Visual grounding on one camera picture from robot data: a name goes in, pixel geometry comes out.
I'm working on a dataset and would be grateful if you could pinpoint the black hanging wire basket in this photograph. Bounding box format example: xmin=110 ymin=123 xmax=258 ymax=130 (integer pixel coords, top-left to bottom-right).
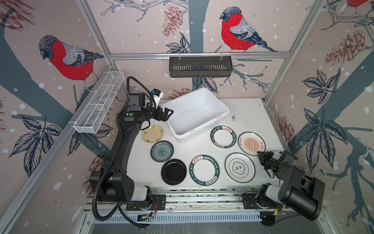
xmin=169 ymin=56 xmax=233 ymax=78

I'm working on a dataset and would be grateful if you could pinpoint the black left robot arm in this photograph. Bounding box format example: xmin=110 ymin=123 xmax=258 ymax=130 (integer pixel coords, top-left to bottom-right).
xmin=89 ymin=89 xmax=173 ymax=205

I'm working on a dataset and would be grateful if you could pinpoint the white plastic bin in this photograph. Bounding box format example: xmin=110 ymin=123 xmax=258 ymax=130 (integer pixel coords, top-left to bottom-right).
xmin=161 ymin=88 xmax=230 ymax=143

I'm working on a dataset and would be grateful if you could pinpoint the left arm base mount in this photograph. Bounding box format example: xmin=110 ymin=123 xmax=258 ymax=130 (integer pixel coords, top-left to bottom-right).
xmin=126 ymin=195 xmax=166 ymax=212

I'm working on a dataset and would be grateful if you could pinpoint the white plate thin green rim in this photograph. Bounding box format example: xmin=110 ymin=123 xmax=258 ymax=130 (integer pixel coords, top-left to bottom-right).
xmin=225 ymin=153 xmax=256 ymax=183

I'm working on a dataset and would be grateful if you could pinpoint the teal patterned small plate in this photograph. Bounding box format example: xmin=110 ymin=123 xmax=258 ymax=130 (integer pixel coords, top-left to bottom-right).
xmin=150 ymin=140 xmax=174 ymax=162

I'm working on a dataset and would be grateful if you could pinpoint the large green rimmed plate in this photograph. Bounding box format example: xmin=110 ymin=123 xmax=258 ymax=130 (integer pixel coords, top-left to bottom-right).
xmin=189 ymin=155 xmax=220 ymax=186

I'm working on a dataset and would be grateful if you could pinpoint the green rimmed white plate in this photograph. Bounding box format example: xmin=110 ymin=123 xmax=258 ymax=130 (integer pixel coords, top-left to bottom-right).
xmin=210 ymin=125 xmax=237 ymax=149

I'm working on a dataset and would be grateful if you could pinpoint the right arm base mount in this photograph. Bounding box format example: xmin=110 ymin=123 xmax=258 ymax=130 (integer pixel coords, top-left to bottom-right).
xmin=241 ymin=191 xmax=282 ymax=211

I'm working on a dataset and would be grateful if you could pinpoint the white mesh wall shelf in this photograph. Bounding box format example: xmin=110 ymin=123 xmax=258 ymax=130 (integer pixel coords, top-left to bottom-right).
xmin=74 ymin=71 xmax=124 ymax=134

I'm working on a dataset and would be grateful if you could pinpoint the yellow translucent plate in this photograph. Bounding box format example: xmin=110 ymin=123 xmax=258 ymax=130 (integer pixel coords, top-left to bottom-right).
xmin=141 ymin=125 xmax=164 ymax=143

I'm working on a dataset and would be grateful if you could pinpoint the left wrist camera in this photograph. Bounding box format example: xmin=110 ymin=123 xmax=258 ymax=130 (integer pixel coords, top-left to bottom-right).
xmin=152 ymin=89 xmax=164 ymax=107

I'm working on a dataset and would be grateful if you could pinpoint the black round plate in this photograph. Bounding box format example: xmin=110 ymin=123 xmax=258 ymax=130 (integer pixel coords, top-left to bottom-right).
xmin=161 ymin=159 xmax=187 ymax=186

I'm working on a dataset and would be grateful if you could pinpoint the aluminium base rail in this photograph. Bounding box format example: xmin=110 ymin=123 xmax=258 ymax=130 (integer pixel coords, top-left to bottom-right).
xmin=84 ymin=185 xmax=325 ymax=212

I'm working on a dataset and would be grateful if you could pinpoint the black corrugated cable conduit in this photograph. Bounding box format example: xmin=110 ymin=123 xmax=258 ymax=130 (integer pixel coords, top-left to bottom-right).
xmin=92 ymin=75 xmax=158 ymax=222

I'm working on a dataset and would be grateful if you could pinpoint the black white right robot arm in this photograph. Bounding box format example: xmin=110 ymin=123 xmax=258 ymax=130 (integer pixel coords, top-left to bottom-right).
xmin=256 ymin=152 xmax=325 ymax=221

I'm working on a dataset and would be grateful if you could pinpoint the orange sunburst white plate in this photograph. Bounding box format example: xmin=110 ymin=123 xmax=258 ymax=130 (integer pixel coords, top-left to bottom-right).
xmin=238 ymin=132 xmax=266 ymax=156

